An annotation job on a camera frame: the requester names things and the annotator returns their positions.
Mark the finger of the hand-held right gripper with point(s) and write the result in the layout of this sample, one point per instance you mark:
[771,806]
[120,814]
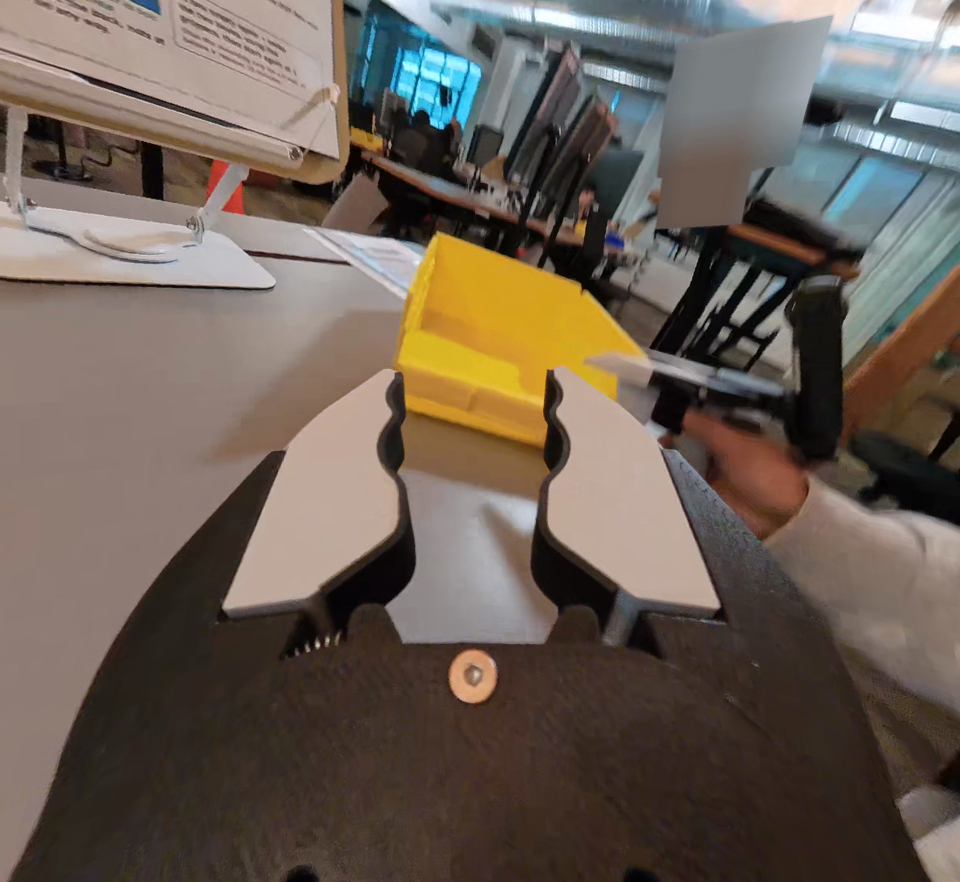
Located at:
[622,366]

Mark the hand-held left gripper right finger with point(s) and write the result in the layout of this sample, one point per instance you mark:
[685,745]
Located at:
[626,514]

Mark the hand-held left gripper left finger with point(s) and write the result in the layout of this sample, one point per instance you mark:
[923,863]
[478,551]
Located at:
[322,514]

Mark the yellow plastic bin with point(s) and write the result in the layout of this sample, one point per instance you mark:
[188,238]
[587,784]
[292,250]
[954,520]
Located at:
[487,327]

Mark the person's right forearm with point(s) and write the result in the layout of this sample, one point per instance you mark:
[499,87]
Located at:
[870,597]

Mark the grey desk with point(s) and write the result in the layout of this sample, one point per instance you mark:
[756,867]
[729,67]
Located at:
[150,387]

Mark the person's right hand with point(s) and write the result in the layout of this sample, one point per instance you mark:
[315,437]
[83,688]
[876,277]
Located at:
[750,469]

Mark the black office chair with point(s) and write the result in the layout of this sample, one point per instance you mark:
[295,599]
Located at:
[907,462]

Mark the black-legged wooden table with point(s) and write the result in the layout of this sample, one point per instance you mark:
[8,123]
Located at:
[780,244]

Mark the background computer monitor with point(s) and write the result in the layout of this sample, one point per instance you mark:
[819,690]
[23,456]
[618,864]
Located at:
[585,154]
[551,109]

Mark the background wooden work table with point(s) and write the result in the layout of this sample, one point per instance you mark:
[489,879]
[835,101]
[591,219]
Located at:
[450,188]

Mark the white paper sheet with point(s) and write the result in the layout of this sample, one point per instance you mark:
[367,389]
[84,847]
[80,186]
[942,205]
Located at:
[367,252]

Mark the white tilting stand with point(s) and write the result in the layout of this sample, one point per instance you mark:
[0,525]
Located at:
[187,263]

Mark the orange traffic cone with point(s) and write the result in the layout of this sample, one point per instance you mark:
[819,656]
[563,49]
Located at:
[234,196]

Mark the wooden backing board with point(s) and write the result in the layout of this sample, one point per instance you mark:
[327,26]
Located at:
[341,72]

